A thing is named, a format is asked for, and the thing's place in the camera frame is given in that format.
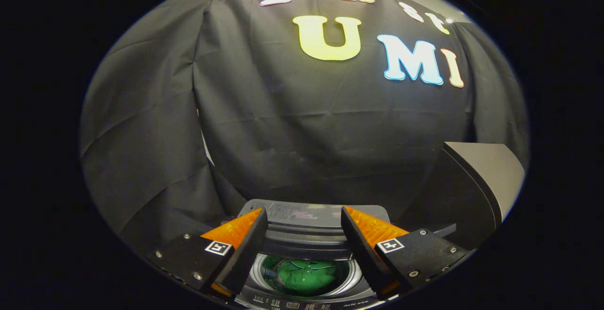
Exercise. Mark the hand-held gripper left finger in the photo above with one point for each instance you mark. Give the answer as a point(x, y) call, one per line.
point(245, 248)

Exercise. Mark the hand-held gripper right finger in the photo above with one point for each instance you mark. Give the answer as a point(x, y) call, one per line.
point(361, 248)

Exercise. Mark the green polo shirt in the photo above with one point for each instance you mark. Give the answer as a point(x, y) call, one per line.
point(306, 277)

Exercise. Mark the dark grey washing machine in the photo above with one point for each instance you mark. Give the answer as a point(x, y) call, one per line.
point(292, 304)

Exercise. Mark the black backdrop cloth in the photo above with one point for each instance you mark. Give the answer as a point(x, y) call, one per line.
point(283, 135)

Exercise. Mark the beige cabinet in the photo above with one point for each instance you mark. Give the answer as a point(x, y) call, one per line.
point(490, 168)

